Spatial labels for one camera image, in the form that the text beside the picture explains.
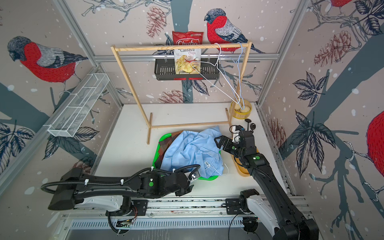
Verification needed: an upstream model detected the light blue long-sleeve shirt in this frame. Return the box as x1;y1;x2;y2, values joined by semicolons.
160;126;224;179

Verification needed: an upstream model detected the red Chuba chips bag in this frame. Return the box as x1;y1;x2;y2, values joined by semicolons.
172;31;204;46

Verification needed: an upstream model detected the aluminium frame corner post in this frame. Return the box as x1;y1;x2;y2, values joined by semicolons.
53;0;124;109

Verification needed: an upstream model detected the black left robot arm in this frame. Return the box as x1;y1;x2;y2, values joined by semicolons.
41;165;201;211

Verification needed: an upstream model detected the dark multicolour plaid shirt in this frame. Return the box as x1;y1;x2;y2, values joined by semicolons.
157;131;183;161

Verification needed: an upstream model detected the white wire mesh shelf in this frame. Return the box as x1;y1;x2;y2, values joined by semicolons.
48;73;110;137

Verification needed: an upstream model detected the white wire hanger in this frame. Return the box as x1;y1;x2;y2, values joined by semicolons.
199;43;239;101
204;161;229;177

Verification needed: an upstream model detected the black wall-mounted basket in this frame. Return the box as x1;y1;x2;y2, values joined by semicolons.
154;58;220;81

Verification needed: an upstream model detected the light blue wire hanger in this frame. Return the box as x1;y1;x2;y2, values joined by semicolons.
220;42;244;104

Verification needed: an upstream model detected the white cassava chips bag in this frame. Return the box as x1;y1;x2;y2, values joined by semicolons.
174;49;201;75

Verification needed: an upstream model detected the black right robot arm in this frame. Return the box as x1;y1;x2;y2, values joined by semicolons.
215;130;319;240

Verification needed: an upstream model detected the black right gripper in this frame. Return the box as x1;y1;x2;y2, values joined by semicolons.
214;135;245;159

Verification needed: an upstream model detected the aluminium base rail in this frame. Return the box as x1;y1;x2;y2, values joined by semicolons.
64;194;310;220

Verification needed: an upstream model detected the green plastic mesh basket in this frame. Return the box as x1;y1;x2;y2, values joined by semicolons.
151;132;221;181

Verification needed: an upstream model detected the wooden clothes rack frame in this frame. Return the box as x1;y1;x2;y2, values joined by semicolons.
111;42;253;145

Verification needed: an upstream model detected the yellow plastic tray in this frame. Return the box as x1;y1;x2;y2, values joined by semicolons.
234;147;259;176

